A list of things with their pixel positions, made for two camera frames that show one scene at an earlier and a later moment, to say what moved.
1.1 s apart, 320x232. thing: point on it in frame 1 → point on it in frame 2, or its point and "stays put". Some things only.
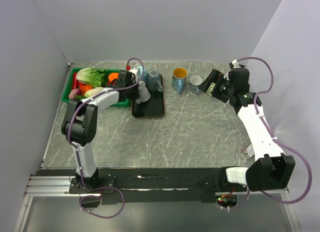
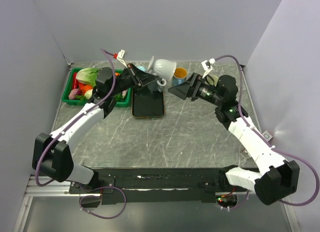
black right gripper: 216,77 → 193,86
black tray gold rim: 154,107 stays put
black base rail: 144,186 stays put
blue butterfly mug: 179,78 stays put
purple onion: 74,92 stays put
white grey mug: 144,95 → 164,69
